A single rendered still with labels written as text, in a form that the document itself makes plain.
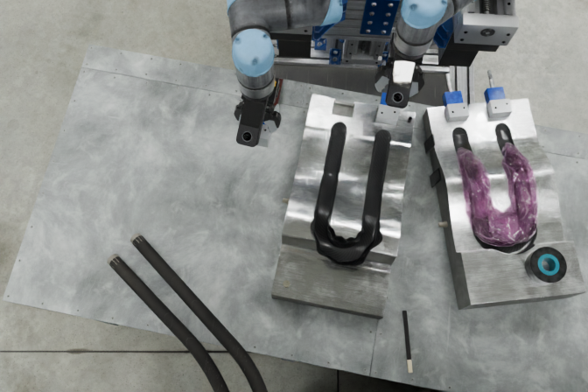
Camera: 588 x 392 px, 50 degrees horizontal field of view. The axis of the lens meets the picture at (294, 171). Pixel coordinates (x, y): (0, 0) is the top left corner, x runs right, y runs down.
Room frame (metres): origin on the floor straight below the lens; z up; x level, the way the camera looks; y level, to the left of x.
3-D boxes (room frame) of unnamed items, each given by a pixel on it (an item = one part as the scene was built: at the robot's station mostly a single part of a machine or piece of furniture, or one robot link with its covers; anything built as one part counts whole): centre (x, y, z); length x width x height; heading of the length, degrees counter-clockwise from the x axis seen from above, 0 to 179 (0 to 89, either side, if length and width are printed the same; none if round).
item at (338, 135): (0.43, -0.14, 0.92); 0.35 x 0.16 x 0.09; 170
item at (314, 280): (0.41, -0.12, 0.87); 0.50 x 0.26 x 0.14; 170
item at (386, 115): (0.67, -0.23, 0.89); 0.13 x 0.05 x 0.05; 170
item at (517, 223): (0.43, -0.48, 0.90); 0.26 x 0.18 x 0.08; 7
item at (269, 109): (0.59, 0.08, 1.09); 0.09 x 0.08 x 0.12; 170
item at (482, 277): (0.43, -0.49, 0.86); 0.50 x 0.26 x 0.11; 7
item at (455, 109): (0.69, -0.40, 0.86); 0.13 x 0.05 x 0.05; 7
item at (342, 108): (0.64, -0.12, 0.87); 0.05 x 0.05 x 0.04; 80
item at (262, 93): (0.58, 0.08, 1.17); 0.08 x 0.08 x 0.05
